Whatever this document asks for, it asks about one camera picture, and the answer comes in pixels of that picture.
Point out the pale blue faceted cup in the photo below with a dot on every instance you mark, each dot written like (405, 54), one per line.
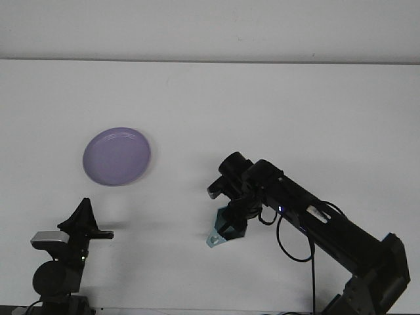
(217, 220)

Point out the pale purple round plate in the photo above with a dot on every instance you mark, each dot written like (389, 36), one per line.
(116, 157)

